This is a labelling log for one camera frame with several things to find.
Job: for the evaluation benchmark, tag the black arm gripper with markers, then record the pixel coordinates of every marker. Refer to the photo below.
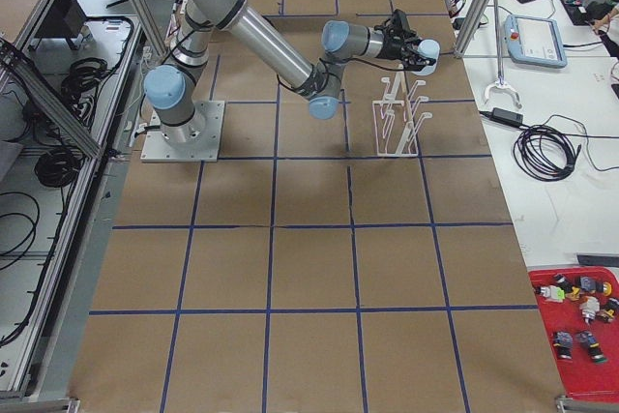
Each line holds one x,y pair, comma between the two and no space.
393,48

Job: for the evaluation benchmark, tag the blue teach pendant tablet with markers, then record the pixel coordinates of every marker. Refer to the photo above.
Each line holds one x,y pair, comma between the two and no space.
534,41

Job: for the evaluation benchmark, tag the light blue plastic cup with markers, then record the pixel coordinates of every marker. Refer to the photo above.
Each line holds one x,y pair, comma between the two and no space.
428,53

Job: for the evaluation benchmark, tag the red parts tray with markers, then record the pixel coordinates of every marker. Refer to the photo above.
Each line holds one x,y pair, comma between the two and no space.
579,307

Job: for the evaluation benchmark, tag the green handled reacher grabber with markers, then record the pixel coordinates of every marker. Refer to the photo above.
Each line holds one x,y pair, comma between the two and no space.
500,84

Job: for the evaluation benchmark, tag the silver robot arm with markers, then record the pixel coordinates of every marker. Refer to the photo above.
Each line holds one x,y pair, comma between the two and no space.
342,42

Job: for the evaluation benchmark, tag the white wire cup rack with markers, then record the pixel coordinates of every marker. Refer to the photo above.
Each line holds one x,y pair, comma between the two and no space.
397,116

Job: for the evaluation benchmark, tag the black power adapter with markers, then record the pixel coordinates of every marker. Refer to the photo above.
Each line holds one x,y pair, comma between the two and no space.
506,117

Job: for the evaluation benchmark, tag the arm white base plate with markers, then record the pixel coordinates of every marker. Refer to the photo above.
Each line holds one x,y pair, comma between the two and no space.
198,140

